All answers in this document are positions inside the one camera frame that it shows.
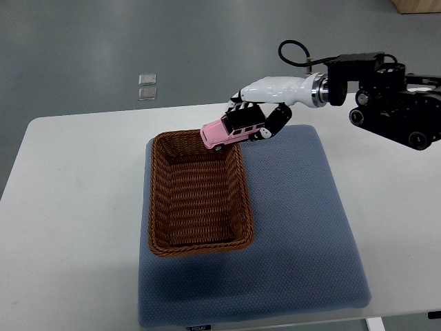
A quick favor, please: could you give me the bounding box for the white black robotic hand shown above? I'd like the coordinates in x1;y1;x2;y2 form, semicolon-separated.
227;73;328;141

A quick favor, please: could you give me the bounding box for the pink toy car black roof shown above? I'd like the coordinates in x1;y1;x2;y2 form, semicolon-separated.
200;105;266;152

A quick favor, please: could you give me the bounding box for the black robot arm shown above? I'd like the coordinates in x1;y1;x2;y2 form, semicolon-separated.
325;52;440;150

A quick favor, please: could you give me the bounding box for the brown wicker basket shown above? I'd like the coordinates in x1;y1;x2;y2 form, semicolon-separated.
147;130;254;257

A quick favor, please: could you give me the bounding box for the upper floor socket plate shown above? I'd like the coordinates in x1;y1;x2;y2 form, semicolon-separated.
139;73;156;86

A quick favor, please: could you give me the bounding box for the blue grey cushion mat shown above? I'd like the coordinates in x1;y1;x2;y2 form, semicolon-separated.
138;125;371;328

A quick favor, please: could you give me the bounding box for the wooden furniture corner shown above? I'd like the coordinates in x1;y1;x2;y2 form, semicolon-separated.
392;0;441;14

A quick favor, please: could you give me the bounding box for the white table leg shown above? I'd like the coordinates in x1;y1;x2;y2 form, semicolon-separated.
365;317;385;331

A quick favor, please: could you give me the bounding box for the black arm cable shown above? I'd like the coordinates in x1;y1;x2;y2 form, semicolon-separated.
278;40;334;75

